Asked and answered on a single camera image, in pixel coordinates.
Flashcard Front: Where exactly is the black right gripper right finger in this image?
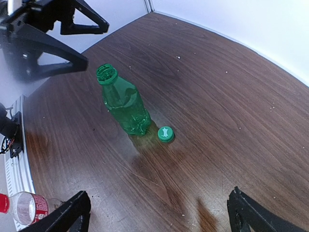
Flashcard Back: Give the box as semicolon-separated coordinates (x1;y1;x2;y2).
227;187;304;232

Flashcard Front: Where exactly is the clear bottle red label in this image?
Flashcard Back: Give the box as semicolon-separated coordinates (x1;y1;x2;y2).
7;191;64;226

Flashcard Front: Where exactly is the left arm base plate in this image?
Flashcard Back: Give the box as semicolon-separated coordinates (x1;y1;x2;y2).
0;103;24;158

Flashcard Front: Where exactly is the left rear aluminium post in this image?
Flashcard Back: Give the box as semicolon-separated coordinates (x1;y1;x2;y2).
144;0;155;13

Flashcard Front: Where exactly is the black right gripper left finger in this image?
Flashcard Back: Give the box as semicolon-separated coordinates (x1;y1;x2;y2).
21;191;91;232

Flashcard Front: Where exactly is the red bottle cap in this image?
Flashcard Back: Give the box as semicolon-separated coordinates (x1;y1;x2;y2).
0;193;10;214

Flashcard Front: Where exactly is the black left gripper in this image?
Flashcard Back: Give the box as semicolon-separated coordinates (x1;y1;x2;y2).
0;0;109;82

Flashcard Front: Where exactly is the green bottle cap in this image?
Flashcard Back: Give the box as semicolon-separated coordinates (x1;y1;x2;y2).
157;126;174;143

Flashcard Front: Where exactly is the front aluminium frame rail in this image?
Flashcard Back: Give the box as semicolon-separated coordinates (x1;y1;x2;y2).
3;95;37;232

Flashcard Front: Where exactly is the green plastic bottle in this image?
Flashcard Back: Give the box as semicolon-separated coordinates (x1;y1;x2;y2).
96;64;152;136

